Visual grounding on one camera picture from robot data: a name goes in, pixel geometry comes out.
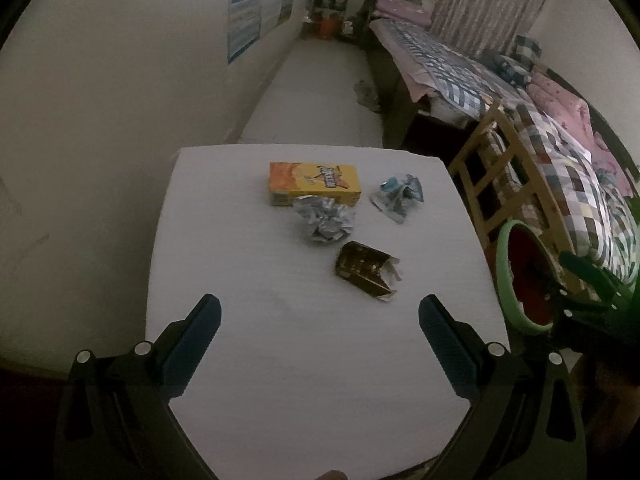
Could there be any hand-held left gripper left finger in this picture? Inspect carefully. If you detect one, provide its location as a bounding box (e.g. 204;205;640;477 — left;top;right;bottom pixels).
52;293;222;480

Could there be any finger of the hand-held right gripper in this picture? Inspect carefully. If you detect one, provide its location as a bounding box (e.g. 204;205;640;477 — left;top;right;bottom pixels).
559;250;634;297
531;261;572;304

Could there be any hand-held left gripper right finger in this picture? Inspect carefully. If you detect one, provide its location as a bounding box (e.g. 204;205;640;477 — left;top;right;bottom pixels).
418;293;587;480

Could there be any green bin with red liner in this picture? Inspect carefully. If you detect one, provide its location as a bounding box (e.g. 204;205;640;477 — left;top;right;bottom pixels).
494;219;592;337

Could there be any patchwork quilt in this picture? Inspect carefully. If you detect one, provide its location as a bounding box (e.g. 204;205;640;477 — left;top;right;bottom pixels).
492;102;640;287

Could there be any dark brown torn wrapper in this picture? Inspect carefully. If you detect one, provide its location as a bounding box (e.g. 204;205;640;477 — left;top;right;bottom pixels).
333;240;401;305

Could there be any wooden chair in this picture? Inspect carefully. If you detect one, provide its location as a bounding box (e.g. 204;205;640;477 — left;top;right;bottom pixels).
448;100;586;297

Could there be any crumpled light blue wrapper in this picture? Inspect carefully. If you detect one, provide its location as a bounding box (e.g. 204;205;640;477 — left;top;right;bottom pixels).
369;173;426;225

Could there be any crumpled silver foil wrapper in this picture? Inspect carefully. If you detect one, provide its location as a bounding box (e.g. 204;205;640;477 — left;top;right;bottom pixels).
292;195;357;246

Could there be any pink quilt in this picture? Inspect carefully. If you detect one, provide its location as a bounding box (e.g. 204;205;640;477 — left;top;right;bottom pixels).
524;72;637;197

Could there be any yellow snack box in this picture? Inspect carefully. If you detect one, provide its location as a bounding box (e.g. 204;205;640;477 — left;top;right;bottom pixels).
268;161;363;208

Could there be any bed with checked blankets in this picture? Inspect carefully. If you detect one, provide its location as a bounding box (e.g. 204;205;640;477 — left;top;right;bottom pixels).
369;15;640;292

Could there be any green checked pillow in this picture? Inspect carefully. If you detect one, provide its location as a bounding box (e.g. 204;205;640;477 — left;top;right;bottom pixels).
487;34;544;87

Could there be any blue checked bedsheet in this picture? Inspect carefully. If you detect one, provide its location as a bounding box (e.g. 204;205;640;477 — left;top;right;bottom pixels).
369;17;532;117

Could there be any pair of shoes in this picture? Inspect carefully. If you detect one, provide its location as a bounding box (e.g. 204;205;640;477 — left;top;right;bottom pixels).
352;79;384;114

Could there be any striped curtain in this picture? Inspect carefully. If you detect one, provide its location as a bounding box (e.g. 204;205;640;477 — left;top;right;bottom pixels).
357;0;562;57

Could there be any pink folded blanket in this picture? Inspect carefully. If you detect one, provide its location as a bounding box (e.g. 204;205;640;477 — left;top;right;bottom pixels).
374;0;441;26

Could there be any blue chart wall poster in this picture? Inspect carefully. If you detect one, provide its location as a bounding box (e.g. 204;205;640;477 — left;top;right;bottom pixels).
227;0;284;66

